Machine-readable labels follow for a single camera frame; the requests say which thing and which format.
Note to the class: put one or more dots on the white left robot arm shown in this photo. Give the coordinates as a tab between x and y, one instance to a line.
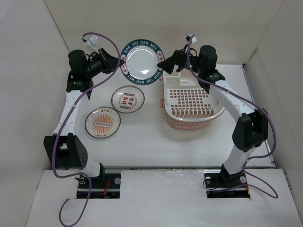
64	148

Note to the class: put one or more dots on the red lettered white plate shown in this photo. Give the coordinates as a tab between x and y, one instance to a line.
127	99

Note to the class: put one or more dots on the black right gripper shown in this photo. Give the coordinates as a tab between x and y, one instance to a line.
177	59

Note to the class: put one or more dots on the white pink dish rack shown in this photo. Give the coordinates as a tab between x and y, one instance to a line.
187	105

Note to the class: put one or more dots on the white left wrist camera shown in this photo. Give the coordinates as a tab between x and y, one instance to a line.
91	40

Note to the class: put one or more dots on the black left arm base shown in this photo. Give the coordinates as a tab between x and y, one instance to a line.
107	188

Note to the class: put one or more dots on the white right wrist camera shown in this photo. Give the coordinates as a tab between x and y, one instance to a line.
191	37

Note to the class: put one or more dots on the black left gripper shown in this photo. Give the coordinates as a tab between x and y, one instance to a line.
109	62

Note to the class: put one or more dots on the green rimmed white plate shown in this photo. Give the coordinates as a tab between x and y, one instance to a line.
141	58

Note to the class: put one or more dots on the orange sunburst white plate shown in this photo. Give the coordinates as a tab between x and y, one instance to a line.
102	122

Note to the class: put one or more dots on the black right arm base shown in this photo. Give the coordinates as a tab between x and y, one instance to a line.
218	188

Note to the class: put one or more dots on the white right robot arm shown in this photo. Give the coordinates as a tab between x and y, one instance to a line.
251	128

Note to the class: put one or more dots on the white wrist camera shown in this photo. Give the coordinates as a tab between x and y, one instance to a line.
191	37
91	40

